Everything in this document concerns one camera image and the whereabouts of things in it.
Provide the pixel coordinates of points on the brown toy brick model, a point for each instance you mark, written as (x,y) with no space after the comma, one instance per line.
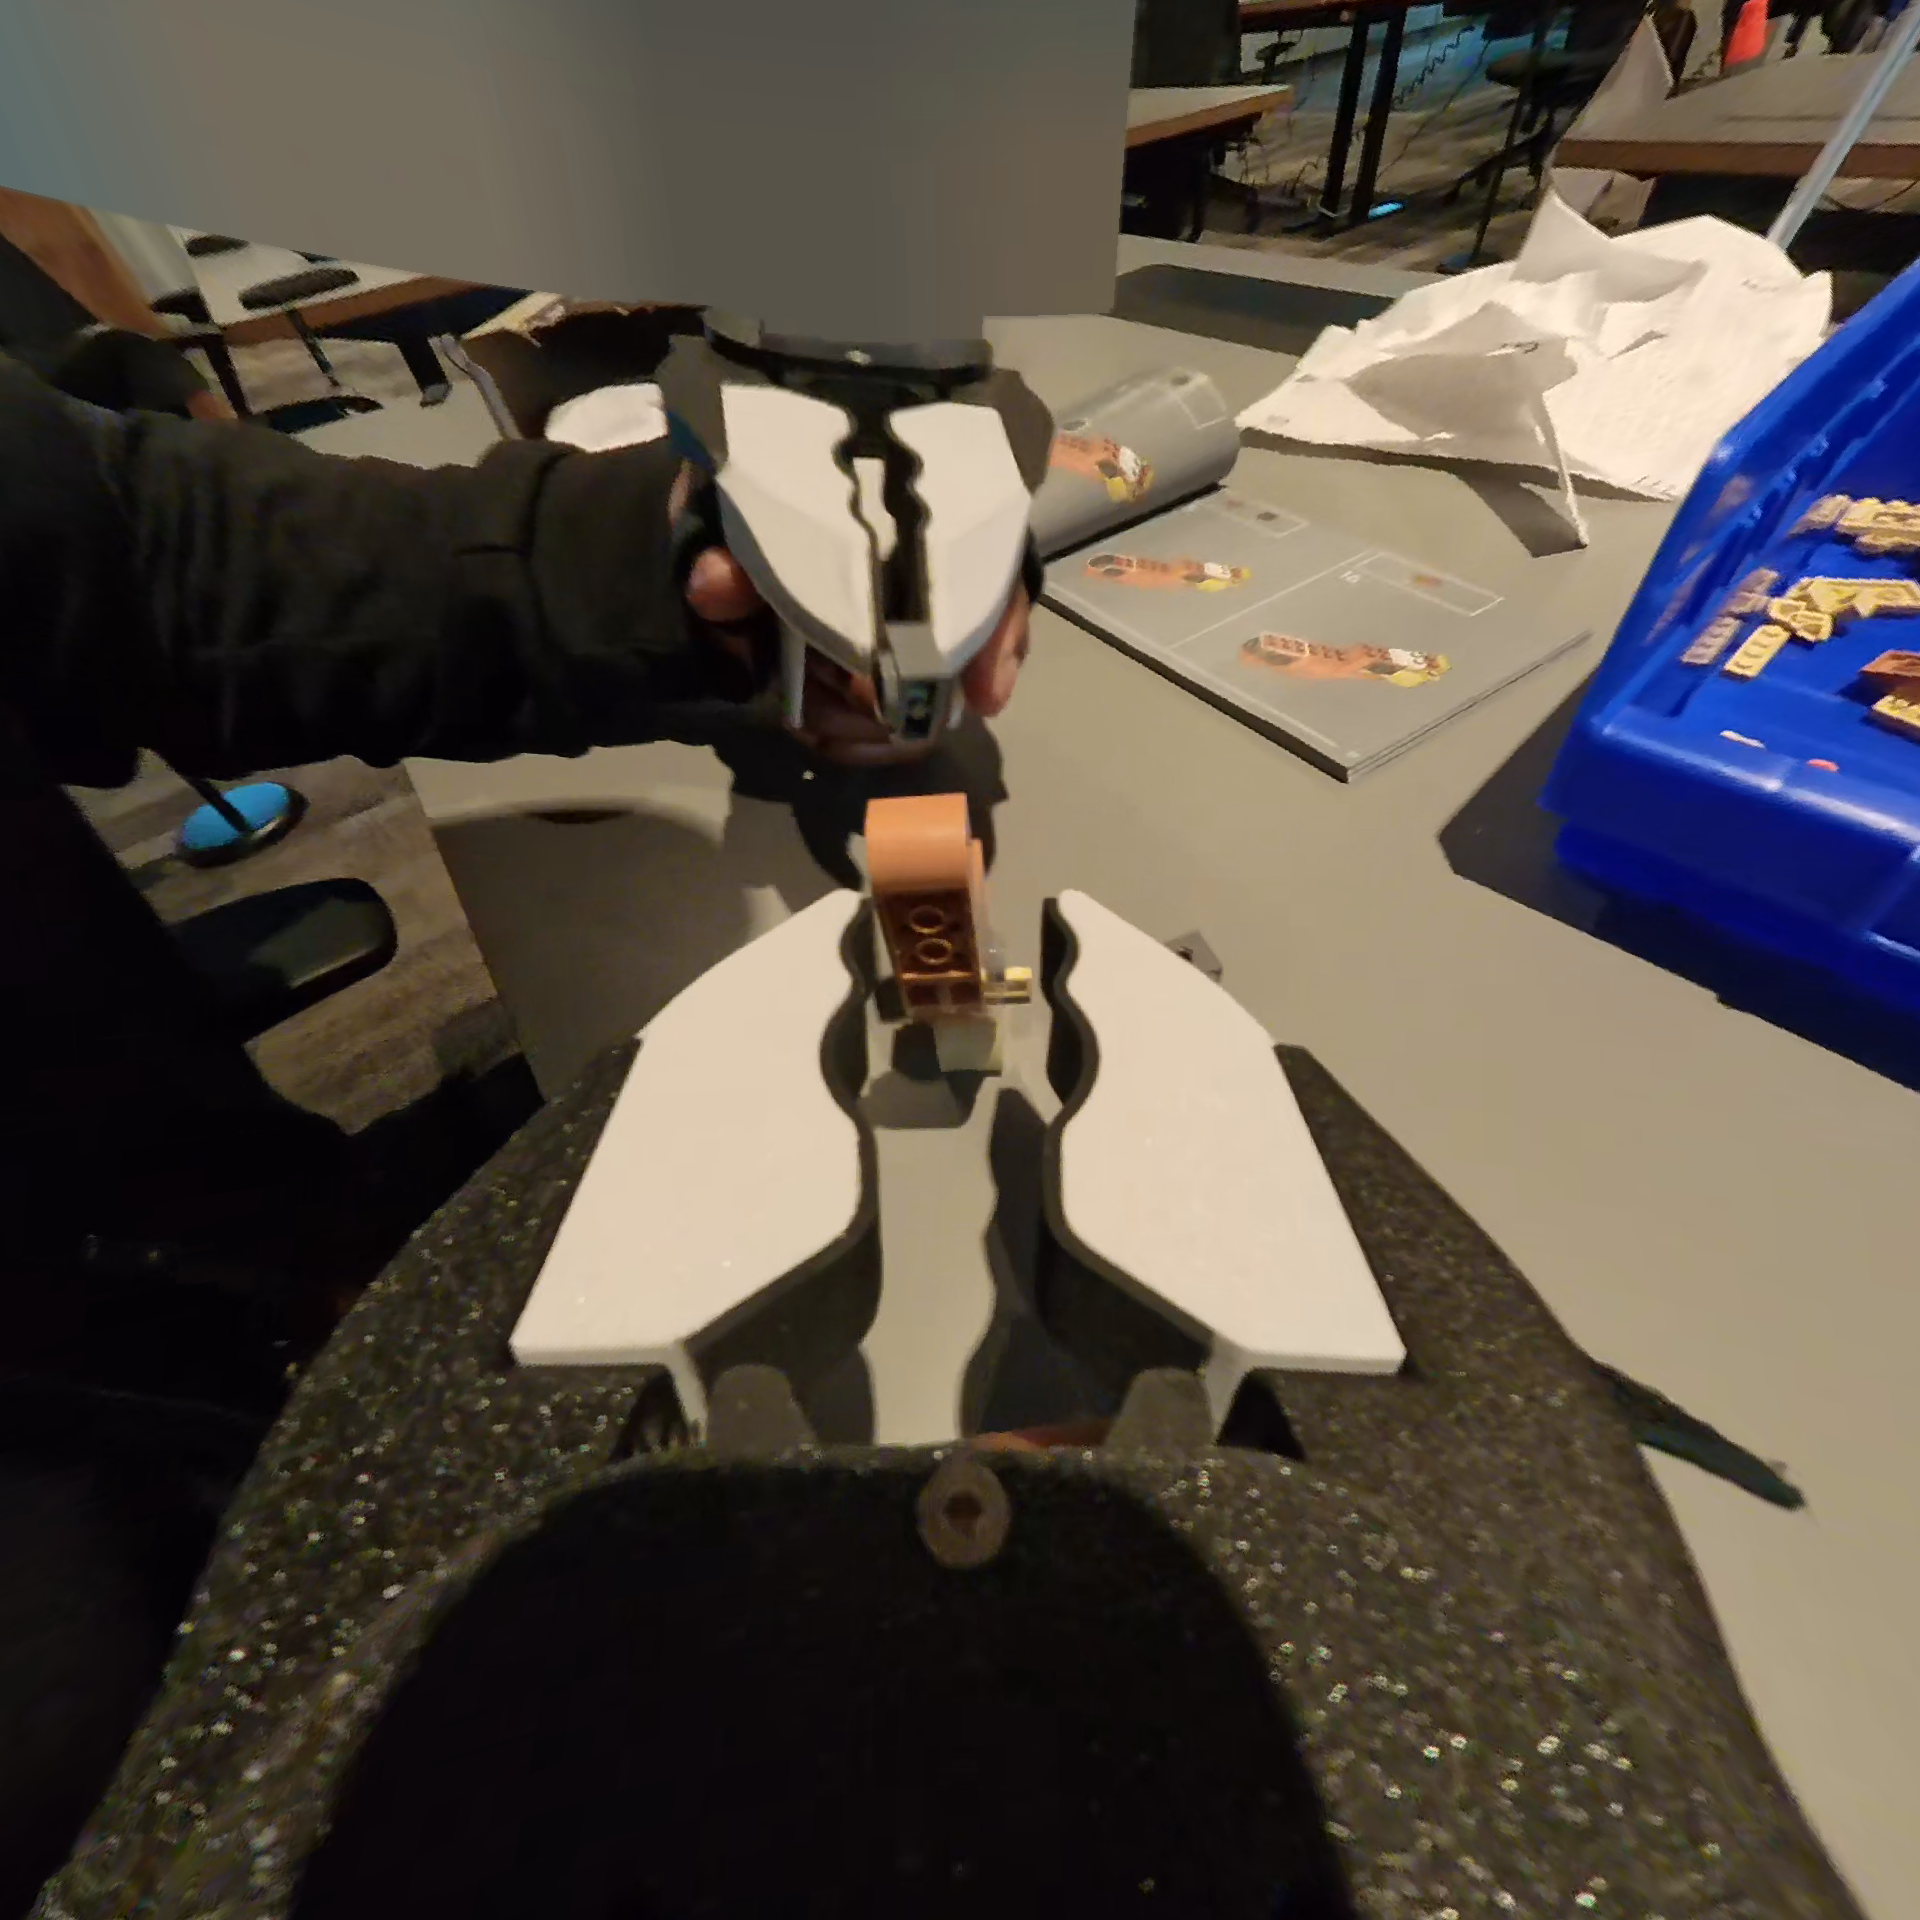
(931,932)

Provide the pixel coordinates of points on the wooden office table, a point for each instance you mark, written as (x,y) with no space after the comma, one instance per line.
(1725,129)
(1200,112)

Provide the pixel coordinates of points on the grey instruction booklet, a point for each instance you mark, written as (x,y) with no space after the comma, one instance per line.
(1230,600)

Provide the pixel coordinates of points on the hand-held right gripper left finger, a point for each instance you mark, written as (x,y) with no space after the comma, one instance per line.
(704,1172)

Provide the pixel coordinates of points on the person's left forearm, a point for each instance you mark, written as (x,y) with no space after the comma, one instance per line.
(225,570)

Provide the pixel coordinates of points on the blue parts bin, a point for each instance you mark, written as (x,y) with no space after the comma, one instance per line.
(1695,839)

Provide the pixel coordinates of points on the crumpled white paper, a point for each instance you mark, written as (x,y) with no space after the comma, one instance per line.
(1501,375)

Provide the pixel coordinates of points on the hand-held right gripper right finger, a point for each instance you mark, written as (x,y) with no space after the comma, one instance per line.
(1215,1185)

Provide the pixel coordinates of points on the pile of tan brick pieces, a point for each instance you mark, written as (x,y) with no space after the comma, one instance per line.
(1846,600)

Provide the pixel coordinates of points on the orange cone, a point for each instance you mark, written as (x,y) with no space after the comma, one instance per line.
(1747,37)

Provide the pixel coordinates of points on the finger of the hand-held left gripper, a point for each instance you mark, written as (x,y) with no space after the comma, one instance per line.
(974,524)
(788,495)

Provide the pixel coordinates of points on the person's left hand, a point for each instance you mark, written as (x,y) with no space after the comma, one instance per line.
(600,586)

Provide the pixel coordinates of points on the person's dark clothing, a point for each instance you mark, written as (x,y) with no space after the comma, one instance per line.
(150,1349)

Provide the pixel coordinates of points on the grey desk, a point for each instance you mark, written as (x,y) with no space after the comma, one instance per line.
(1501,1126)

